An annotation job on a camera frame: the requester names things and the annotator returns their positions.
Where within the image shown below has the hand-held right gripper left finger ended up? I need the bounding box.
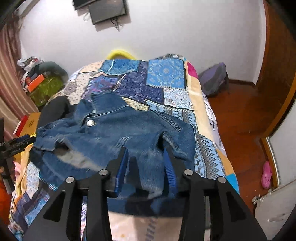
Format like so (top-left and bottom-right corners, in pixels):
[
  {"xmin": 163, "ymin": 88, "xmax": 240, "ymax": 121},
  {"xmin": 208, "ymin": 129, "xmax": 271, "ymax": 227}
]
[{"xmin": 23, "ymin": 147, "xmax": 129, "ymax": 241}]

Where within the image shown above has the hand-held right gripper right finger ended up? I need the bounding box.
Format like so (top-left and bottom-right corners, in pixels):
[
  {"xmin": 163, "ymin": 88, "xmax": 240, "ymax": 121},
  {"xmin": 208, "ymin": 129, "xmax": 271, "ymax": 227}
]
[{"xmin": 162, "ymin": 147, "xmax": 267, "ymax": 241}]

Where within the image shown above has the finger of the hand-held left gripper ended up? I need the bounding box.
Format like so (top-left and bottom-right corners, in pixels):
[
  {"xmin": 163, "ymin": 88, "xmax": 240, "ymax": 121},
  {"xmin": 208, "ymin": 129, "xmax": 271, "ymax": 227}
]
[{"xmin": 6, "ymin": 135, "xmax": 37, "ymax": 150}]

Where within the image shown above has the blue denim jacket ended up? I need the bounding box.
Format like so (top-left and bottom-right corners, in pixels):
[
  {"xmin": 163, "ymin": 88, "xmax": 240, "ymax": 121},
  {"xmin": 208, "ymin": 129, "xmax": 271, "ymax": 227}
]
[{"xmin": 31, "ymin": 91, "xmax": 198, "ymax": 210}]

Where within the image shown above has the red box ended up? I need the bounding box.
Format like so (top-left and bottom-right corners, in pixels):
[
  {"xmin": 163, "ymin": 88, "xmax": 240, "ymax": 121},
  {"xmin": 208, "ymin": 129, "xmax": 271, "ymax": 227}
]
[{"xmin": 13, "ymin": 115, "xmax": 29, "ymax": 136}]

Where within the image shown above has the yellow cloth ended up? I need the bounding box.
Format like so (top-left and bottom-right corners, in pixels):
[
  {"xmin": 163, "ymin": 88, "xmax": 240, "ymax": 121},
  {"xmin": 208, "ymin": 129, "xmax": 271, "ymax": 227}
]
[{"xmin": 13, "ymin": 146, "xmax": 31, "ymax": 186}]

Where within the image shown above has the black garment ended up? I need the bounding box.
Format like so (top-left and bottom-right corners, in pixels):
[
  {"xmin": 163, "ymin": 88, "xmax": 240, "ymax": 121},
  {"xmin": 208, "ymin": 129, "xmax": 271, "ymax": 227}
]
[{"xmin": 39, "ymin": 95, "xmax": 70, "ymax": 123}]

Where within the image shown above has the orange box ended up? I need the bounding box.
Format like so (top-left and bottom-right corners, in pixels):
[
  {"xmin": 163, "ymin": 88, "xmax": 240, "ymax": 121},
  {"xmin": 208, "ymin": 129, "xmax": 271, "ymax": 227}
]
[{"xmin": 25, "ymin": 74, "xmax": 45, "ymax": 92}]

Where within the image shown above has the striped pink curtain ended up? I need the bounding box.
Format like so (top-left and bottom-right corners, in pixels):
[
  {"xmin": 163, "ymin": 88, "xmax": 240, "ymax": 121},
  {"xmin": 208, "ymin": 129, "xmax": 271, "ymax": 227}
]
[{"xmin": 0, "ymin": 23, "xmax": 38, "ymax": 123}]

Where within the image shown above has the pink slipper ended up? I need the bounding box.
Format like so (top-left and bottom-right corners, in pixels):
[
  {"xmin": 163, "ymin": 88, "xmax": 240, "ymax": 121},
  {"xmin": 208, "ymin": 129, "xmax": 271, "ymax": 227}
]
[{"xmin": 261, "ymin": 161, "xmax": 273, "ymax": 189}]

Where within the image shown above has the grey backpack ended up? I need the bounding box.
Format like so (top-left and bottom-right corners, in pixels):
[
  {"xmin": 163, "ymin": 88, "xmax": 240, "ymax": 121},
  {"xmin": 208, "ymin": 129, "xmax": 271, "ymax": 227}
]
[{"xmin": 198, "ymin": 62, "xmax": 229, "ymax": 97}]

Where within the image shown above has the white suitcase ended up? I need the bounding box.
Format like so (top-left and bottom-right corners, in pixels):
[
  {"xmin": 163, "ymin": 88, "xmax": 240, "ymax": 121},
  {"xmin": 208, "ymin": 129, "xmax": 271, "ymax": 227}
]
[{"xmin": 254, "ymin": 179, "xmax": 296, "ymax": 234}]

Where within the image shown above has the white wardrobe sliding door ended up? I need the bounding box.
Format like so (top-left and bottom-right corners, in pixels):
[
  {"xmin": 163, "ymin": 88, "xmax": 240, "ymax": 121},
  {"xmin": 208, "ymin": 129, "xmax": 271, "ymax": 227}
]
[{"xmin": 261, "ymin": 111, "xmax": 296, "ymax": 188}]

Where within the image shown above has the yellow cushion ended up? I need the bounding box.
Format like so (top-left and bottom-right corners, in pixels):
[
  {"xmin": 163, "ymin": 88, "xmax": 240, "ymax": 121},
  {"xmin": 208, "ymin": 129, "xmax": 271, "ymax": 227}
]
[{"xmin": 107, "ymin": 49, "xmax": 137, "ymax": 61}]

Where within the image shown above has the small black monitor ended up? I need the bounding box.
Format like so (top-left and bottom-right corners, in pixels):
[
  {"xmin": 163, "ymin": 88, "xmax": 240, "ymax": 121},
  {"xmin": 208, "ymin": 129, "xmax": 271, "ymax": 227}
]
[{"xmin": 89, "ymin": 0, "xmax": 128, "ymax": 25}]

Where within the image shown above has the wooden door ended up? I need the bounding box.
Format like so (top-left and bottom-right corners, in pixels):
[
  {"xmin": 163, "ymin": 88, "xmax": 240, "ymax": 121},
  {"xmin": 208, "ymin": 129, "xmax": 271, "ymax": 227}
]
[{"xmin": 257, "ymin": 0, "xmax": 296, "ymax": 102}]

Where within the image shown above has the wall television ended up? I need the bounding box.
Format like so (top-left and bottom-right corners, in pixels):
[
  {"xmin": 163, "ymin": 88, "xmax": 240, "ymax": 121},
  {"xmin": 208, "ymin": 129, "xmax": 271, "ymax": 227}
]
[{"xmin": 73, "ymin": 0, "xmax": 97, "ymax": 10}]

